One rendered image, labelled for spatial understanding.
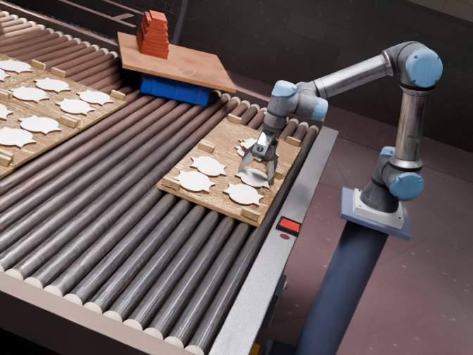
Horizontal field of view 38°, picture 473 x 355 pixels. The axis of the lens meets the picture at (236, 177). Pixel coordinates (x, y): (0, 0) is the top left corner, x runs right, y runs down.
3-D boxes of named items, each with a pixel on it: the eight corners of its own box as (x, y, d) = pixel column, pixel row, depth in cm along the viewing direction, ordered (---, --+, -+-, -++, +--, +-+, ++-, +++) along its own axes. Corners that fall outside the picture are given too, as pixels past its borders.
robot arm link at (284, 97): (301, 90, 224) (277, 84, 222) (291, 120, 228) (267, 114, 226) (298, 84, 231) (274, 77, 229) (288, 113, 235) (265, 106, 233)
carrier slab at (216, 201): (282, 183, 247) (284, 179, 247) (259, 228, 210) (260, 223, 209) (194, 149, 251) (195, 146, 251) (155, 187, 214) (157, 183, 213)
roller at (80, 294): (259, 114, 328) (262, 104, 326) (69, 328, 150) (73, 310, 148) (249, 110, 328) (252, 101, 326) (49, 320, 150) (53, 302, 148)
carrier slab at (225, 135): (300, 150, 285) (301, 147, 284) (281, 183, 247) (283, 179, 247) (223, 121, 289) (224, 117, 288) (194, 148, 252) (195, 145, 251)
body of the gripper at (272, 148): (274, 156, 241) (286, 125, 236) (270, 163, 233) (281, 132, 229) (255, 148, 242) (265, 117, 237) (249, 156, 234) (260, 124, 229)
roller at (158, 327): (298, 128, 325) (300, 119, 323) (151, 363, 147) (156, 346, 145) (288, 125, 326) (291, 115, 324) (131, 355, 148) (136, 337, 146)
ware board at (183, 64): (215, 58, 339) (216, 55, 338) (235, 93, 296) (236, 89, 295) (116, 34, 324) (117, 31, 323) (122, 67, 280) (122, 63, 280)
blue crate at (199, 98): (196, 84, 326) (202, 64, 322) (207, 107, 299) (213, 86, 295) (133, 70, 316) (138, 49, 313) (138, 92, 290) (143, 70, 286)
